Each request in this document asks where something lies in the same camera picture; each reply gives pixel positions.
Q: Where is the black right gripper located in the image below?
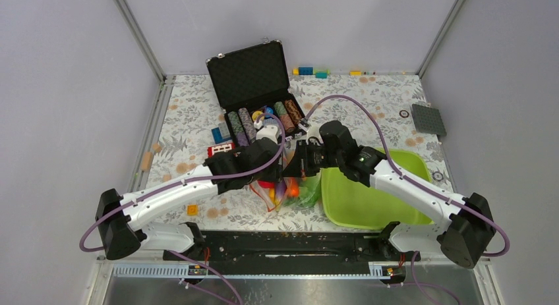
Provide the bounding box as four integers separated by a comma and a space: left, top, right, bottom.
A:
281, 139, 343, 178

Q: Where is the clear zip top bag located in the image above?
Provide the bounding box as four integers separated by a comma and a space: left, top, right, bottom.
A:
249, 150, 320, 212

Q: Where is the green toy cabbage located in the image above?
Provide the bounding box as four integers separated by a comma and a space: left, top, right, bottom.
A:
296, 174, 321, 208

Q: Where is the red toy apple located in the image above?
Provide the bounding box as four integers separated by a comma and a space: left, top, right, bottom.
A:
257, 180, 276, 189

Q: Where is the orange toy carrot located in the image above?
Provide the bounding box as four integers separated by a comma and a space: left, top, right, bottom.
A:
287, 179, 300, 198

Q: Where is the purple toy eggplant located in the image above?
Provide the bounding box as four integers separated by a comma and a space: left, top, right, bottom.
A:
274, 180, 287, 202

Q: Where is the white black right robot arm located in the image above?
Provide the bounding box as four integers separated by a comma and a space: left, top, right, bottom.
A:
283, 121, 497, 269

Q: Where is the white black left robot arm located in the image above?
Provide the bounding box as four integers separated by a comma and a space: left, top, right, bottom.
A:
94, 138, 281, 260

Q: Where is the red white window brick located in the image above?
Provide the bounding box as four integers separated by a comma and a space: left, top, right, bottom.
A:
207, 142, 235, 157

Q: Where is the grey toy brick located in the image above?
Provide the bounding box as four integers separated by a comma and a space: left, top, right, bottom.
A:
218, 123, 231, 140

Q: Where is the blue toy brick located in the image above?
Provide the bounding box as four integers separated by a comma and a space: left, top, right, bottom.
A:
211, 127, 223, 144

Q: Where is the green plastic tray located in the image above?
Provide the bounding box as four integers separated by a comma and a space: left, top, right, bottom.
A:
321, 168, 432, 231

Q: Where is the black poker chip case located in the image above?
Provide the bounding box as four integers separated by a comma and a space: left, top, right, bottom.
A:
206, 40, 305, 146

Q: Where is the small orange toy cracker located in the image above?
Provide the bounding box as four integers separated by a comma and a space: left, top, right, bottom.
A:
186, 204, 198, 216

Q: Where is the small wooden cube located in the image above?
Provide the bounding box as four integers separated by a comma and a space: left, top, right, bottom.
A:
152, 144, 162, 153

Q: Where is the wooden block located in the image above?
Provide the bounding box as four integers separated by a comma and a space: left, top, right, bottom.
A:
140, 152, 154, 172

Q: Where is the grey building baseplate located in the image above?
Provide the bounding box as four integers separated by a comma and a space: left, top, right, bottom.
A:
411, 104, 447, 136

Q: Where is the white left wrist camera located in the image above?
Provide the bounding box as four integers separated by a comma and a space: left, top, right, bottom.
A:
254, 122, 281, 143

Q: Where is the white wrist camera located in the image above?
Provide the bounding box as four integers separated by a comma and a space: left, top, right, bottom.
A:
254, 122, 281, 143
299, 123, 323, 145

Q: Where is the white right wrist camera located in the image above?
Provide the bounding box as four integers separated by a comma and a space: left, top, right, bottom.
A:
299, 123, 323, 145

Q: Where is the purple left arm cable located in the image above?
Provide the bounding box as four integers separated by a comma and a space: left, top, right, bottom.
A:
79, 112, 287, 253

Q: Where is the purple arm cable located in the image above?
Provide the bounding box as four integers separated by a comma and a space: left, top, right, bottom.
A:
79, 112, 287, 253
305, 94, 511, 257

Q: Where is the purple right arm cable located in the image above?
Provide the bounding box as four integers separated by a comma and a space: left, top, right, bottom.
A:
305, 94, 511, 257

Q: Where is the blue toy block at wall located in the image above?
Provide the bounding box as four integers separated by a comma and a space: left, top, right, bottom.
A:
297, 67, 314, 75

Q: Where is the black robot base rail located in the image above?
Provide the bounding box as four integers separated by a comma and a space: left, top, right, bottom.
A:
184, 231, 413, 275

